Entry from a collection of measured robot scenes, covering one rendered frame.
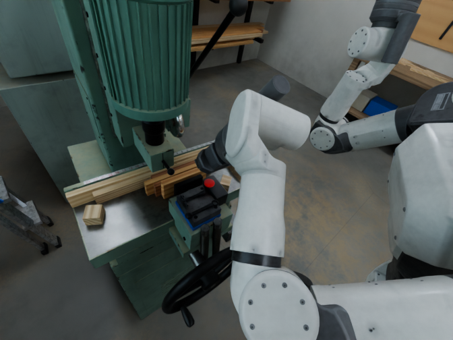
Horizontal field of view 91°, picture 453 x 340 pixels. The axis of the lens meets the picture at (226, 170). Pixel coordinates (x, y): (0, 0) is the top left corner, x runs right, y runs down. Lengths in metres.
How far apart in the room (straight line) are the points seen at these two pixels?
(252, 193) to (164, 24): 0.31
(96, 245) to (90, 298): 0.94
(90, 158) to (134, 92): 0.60
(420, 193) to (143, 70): 0.51
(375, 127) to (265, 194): 0.48
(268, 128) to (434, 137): 0.32
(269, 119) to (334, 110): 0.42
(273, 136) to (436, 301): 0.26
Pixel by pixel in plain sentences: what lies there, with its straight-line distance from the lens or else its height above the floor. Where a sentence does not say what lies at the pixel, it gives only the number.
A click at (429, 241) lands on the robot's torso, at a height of 1.24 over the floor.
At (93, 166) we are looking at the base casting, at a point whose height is 0.80.
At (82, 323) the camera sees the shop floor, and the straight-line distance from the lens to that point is 1.60.
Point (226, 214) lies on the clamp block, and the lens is 0.65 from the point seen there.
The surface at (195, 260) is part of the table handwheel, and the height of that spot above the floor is 0.83.
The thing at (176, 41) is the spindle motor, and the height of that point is 1.36.
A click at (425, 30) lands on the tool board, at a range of 3.63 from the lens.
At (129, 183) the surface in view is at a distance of 0.74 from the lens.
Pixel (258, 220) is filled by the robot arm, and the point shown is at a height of 1.27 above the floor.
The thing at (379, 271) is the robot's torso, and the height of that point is 0.85.
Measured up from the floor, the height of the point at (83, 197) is 0.93.
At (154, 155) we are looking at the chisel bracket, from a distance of 0.63.
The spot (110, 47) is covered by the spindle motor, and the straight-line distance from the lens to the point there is 0.49.
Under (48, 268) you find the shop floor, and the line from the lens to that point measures 1.77.
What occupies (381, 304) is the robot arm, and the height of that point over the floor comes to 1.28.
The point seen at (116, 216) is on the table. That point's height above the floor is 0.90.
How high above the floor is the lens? 1.50
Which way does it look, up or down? 46 degrees down
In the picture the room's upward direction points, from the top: 14 degrees clockwise
